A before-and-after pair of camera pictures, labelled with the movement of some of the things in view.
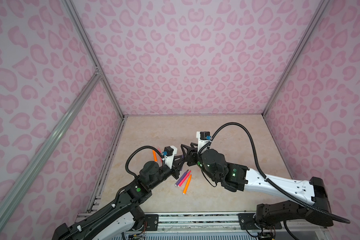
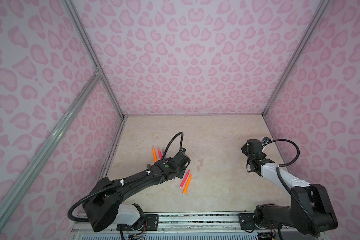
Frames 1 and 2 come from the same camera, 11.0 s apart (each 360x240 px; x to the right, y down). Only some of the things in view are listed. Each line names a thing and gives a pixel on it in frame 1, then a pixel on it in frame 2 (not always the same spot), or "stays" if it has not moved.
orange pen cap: x=155 y=156 stays
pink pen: x=183 y=180 stays
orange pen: x=187 y=184 stays
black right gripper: x=191 y=153 -> x=245 y=148
